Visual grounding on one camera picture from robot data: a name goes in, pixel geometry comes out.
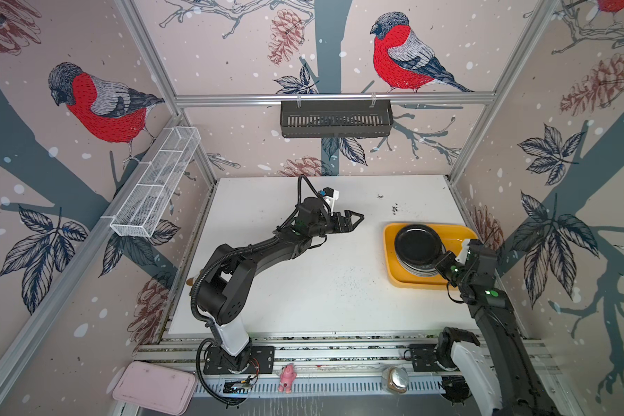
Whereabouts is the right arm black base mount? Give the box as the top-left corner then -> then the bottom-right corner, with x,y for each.
407,327 -> 481,372

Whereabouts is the yellow plastic bin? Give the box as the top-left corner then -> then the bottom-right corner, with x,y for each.
384,223 -> 478,291

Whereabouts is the white mesh wall shelf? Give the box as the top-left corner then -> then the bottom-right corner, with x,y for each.
111,127 -> 200,237

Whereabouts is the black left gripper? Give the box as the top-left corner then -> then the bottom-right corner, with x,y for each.
307,210 -> 363,239

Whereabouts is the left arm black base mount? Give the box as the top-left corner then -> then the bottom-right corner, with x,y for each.
200,339 -> 275,375

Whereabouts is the silver round object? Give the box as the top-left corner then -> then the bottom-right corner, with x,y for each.
381,366 -> 410,395

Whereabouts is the pink toy figure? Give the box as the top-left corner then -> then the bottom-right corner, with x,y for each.
278,363 -> 297,393

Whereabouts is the aluminium rail base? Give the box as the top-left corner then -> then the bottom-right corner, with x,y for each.
135,336 -> 467,399

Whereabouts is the small black plate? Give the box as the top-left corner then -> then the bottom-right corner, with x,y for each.
395,225 -> 443,267

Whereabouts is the black hanging wire basket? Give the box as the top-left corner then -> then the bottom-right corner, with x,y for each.
280,100 -> 393,139

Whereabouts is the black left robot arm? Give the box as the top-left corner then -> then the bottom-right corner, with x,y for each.
190,174 -> 365,407

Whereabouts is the cream yellow plate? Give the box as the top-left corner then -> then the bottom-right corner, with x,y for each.
397,256 -> 440,278

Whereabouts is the pink tray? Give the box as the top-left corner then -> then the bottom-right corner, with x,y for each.
111,362 -> 198,415

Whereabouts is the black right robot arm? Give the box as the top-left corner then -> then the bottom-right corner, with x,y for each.
433,239 -> 560,415

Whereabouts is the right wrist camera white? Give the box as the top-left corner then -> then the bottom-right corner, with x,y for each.
456,239 -> 471,265

